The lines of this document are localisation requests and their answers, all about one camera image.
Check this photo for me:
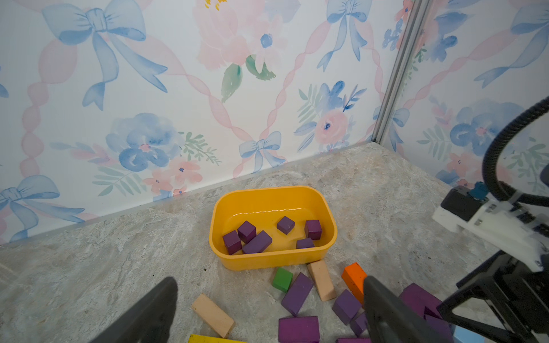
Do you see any natural wood brick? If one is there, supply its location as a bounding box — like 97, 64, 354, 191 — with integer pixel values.
192, 294, 235, 339
307, 260, 337, 302

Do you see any purple large block centre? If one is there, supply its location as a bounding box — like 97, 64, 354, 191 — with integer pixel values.
278, 316, 320, 343

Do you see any light blue cube brick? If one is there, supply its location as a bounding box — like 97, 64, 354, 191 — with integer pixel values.
453, 326, 486, 343

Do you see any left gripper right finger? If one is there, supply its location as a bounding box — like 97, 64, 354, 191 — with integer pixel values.
363, 276, 447, 343

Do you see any purple long brick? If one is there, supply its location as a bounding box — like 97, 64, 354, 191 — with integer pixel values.
282, 273, 314, 317
242, 231, 272, 254

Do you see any yellow long brick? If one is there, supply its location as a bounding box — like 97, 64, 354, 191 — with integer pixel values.
188, 334, 244, 343

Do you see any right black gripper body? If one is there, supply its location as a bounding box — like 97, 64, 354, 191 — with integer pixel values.
488, 252, 548, 342

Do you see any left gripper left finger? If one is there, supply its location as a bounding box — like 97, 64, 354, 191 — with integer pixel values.
92, 277, 178, 342

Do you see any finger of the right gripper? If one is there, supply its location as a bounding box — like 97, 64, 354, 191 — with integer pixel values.
437, 277, 532, 342

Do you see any green small brick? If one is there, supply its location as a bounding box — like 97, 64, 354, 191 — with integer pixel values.
272, 267, 293, 293

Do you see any purple long brick top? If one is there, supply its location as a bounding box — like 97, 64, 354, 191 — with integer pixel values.
282, 273, 314, 317

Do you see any natural wood brick top left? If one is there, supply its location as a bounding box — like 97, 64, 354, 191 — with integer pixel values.
192, 294, 235, 339

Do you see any orange brick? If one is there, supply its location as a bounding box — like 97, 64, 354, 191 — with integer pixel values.
341, 262, 367, 304

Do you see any yellow plastic storage bin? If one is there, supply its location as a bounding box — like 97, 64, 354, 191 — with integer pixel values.
209, 186, 338, 272

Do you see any purple cube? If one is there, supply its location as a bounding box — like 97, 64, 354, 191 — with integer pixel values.
305, 220, 323, 241
277, 216, 295, 235
237, 221, 257, 244
223, 230, 242, 255

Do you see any natural wood brick top centre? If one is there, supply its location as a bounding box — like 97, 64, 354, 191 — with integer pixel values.
307, 260, 337, 302

